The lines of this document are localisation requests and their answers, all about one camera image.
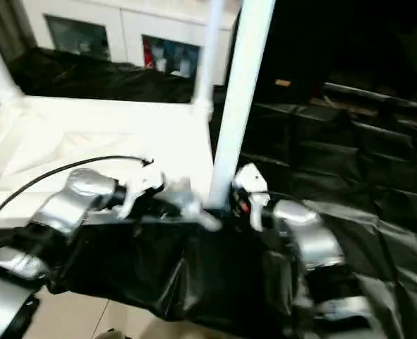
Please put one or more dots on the small tan label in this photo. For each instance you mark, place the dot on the small tan label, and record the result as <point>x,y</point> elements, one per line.
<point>282,83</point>

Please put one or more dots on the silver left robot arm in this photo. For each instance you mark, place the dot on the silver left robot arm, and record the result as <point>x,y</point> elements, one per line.
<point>63,205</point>

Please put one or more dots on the white plastic table top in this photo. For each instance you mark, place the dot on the white plastic table top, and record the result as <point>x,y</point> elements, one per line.
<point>88,127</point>

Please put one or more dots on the white glass-door cabinet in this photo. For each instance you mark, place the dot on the white glass-door cabinet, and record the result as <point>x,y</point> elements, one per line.
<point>130,17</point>

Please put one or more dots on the small white jar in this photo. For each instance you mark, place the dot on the small white jar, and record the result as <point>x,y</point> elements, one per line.
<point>161,64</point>

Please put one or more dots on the black metal rod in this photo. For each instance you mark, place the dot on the black metal rod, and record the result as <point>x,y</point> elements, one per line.
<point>377,95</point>

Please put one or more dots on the black left robot foot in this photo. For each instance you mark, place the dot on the black left robot foot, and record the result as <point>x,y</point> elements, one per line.
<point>112,334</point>

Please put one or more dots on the white blue carton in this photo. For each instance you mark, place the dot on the white blue carton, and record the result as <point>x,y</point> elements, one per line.
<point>185,66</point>

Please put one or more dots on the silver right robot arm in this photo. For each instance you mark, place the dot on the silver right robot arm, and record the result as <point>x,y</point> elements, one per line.
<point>317,240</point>

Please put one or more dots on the grey curtain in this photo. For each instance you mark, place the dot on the grey curtain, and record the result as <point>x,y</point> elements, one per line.
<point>1,28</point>

